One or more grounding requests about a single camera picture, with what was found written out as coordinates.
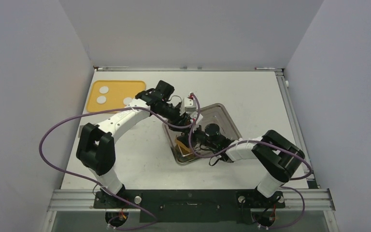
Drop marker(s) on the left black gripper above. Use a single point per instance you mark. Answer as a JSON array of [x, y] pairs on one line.
[[179, 120]]

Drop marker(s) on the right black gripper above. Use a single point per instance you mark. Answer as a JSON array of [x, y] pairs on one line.
[[192, 136]]

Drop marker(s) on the wooden rolling pin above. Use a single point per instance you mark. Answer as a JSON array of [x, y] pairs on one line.
[[182, 147]]

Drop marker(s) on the stainless steel tray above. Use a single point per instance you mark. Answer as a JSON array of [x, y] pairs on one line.
[[214, 113]]

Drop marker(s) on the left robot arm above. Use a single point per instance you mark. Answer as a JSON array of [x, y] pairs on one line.
[[96, 147]]

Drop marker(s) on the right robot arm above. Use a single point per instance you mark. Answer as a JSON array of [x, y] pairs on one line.
[[279, 156]]

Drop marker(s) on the white dough disc right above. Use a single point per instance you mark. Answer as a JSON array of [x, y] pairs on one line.
[[127, 101]]

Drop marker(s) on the white dough disc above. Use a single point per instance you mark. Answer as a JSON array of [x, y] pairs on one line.
[[103, 90], [127, 101], [101, 100]]

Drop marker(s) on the white dough disc lower left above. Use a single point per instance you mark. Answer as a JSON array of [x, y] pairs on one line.
[[101, 100]]

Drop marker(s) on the white dough disc upper left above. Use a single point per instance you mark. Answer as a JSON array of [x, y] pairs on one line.
[[103, 90]]

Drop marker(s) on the yellow plastic tray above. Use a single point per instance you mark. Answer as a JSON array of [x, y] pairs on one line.
[[118, 90]]

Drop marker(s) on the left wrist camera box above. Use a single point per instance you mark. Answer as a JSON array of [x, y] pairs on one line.
[[188, 105]]

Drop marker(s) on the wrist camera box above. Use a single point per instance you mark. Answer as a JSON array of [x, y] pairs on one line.
[[188, 105], [198, 120]]

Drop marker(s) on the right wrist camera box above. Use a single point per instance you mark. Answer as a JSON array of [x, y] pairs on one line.
[[198, 120]]

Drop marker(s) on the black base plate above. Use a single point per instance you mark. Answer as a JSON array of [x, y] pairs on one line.
[[202, 206]]

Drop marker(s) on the aluminium frame rail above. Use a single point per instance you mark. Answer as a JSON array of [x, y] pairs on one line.
[[292, 117]]

